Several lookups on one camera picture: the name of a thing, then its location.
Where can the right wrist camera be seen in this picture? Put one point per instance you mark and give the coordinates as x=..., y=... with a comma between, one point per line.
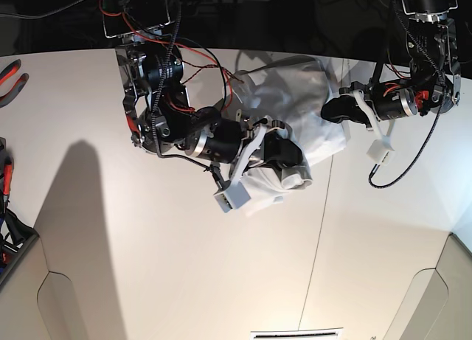
x=234, y=196

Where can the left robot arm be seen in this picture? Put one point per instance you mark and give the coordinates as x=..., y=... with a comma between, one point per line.
x=434, y=78

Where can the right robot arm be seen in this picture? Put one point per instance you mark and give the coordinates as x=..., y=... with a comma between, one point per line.
x=157, y=106

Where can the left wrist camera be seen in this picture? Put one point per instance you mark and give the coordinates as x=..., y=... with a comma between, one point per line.
x=380, y=152

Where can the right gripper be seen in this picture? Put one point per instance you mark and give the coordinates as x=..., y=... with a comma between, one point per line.
x=222, y=141

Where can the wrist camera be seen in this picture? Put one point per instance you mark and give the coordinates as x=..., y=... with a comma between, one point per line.
x=380, y=152
x=234, y=196

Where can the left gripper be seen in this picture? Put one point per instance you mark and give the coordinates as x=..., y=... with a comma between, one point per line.
x=369, y=104

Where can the white t-shirt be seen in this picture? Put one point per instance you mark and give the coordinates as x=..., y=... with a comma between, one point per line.
x=292, y=90

